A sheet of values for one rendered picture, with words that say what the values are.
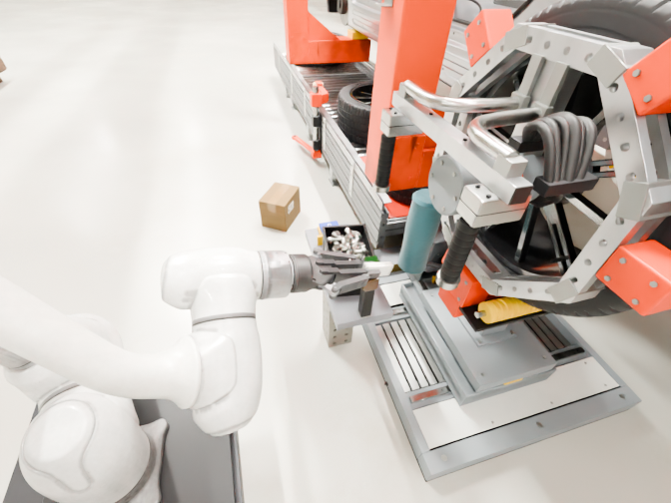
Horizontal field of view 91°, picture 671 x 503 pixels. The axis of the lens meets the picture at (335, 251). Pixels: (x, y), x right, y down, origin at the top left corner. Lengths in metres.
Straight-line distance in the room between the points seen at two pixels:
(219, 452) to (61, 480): 0.31
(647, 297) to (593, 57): 0.37
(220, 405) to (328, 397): 0.82
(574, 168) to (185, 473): 0.96
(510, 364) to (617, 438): 0.49
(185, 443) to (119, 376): 0.50
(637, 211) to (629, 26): 0.30
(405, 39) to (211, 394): 1.00
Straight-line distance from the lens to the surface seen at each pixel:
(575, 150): 0.59
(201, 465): 0.96
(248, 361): 0.54
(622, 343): 1.92
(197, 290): 0.55
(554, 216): 0.88
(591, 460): 1.53
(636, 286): 0.68
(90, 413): 0.78
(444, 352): 1.31
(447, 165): 0.72
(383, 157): 0.83
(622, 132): 0.66
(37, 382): 0.88
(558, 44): 0.75
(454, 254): 0.60
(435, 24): 1.16
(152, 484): 0.96
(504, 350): 1.30
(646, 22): 0.77
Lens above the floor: 1.21
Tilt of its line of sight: 43 degrees down
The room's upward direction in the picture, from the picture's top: 2 degrees clockwise
